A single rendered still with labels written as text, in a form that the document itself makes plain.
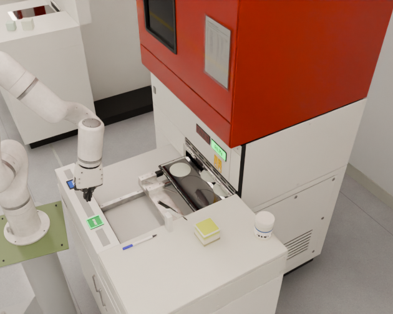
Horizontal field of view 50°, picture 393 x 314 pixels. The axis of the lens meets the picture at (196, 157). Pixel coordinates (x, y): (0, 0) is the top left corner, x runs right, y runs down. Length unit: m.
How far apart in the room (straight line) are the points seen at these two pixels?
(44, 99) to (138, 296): 0.72
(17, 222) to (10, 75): 0.70
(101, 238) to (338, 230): 1.85
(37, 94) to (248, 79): 0.69
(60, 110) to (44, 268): 0.90
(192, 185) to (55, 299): 0.89
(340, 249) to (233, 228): 1.41
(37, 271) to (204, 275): 0.86
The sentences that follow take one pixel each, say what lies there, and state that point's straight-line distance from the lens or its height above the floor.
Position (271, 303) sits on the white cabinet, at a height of 0.63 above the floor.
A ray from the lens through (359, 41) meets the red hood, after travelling 1.84.
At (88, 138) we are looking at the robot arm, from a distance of 1.45.
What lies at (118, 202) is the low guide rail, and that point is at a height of 0.84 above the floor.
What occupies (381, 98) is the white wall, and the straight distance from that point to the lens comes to 3.11.
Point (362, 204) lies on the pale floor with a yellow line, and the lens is 3.34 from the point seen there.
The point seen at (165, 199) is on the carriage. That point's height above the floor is 0.88.
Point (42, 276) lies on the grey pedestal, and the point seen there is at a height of 0.58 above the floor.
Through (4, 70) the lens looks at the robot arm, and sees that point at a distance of 1.40.
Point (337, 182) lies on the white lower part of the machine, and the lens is 2.35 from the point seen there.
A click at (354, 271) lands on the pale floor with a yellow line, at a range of 2.91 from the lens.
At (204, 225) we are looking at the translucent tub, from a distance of 1.61.
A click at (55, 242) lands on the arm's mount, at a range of 1.91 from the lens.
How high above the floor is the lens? 2.25
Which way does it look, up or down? 40 degrees down
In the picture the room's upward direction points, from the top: straight up
